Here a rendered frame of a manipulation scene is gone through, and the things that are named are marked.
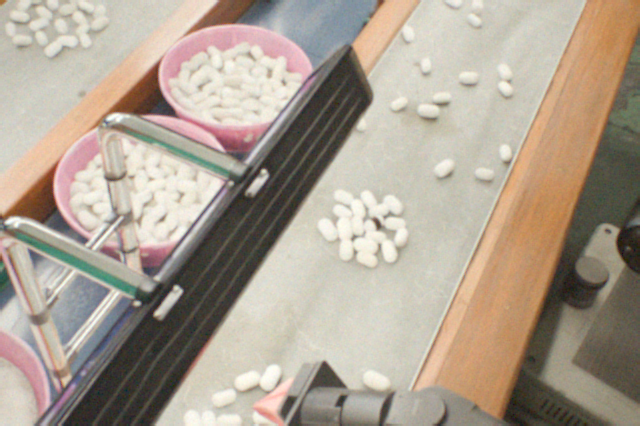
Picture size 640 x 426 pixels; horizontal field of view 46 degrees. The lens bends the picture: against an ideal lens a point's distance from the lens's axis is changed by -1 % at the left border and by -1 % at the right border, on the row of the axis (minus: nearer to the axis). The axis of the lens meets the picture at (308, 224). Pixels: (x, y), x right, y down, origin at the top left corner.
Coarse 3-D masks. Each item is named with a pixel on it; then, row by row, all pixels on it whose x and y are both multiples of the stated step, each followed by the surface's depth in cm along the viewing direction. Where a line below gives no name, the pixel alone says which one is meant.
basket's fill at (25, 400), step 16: (0, 368) 98; (16, 368) 97; (0, 384) 96; (16, 384) 96; (0, 400) 94; (16, 400) 95; (32, 400) 95; (0, 416) 93; (16, 416) 93; (32, 416) 94
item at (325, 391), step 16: (320, 368) 82; (320, 384) 81; (336, 384) 83; (304, 400) 79; (320, 400) 78; (336, 400) 77; (288, 416) 78; (304, 416) 78; (320, 416) 77; (336, 416) 75
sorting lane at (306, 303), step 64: (512, 0) 156; (576, 0) 158; (384, 64) 140; (448, 64) 141; (512, 64) 143; (384, 128) 129; (448, 128) 130; (512, 128) 132; (320, 192) 119; (384, 192) 120; (448, 192) 121; (320, 256) 111; (448, 256) 113; (256, 320) 104; (320, 320) 104; (384, 320) 105; (192, 384) 97
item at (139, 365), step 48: (336, 96) 81; (288, 144) 74; (336, 144) 81; (240, 192) 69; (288, 192) 74; (192, 240) 65; (240, 240) 69; (192, 288) 64; (240, 288) 69; (144, 336) 60; (192, 336) 64; (96, 384) 56; (144, 384) 60
